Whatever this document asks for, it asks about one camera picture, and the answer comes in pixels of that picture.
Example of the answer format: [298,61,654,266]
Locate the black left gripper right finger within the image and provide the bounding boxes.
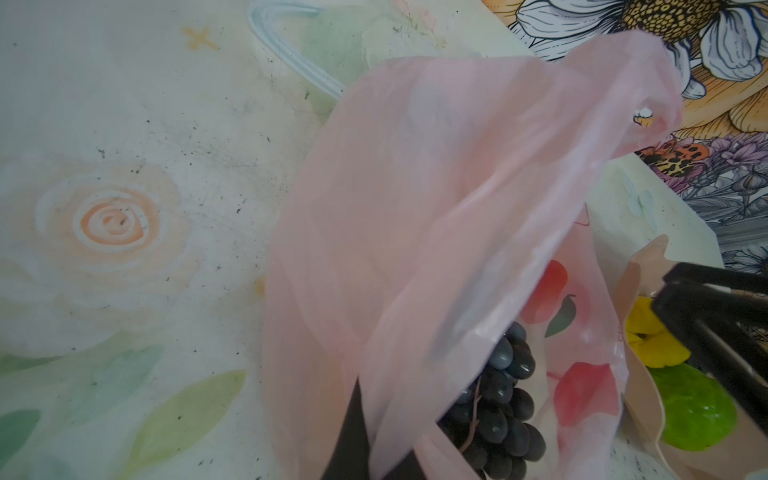
[384,451,426,480]

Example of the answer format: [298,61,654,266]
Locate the fake dark grape bunch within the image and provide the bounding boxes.
[437,321,547,480]

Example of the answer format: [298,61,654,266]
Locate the fake yellow lemon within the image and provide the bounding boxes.
[625,297,691,369]

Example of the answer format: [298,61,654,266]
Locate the pink printed plastic bag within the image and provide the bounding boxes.
[262,30,681,479]

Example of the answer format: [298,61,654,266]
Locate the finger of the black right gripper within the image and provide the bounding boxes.
[663,262,767,295]
[651,284,767,432]

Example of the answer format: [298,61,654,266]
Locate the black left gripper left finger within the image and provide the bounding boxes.
[321,383,370,480]

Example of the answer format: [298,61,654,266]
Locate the fake green lime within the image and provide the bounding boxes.
[649,363,738,452]

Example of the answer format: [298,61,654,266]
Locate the right aluminium corner post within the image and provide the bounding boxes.
[713,217,767,252]

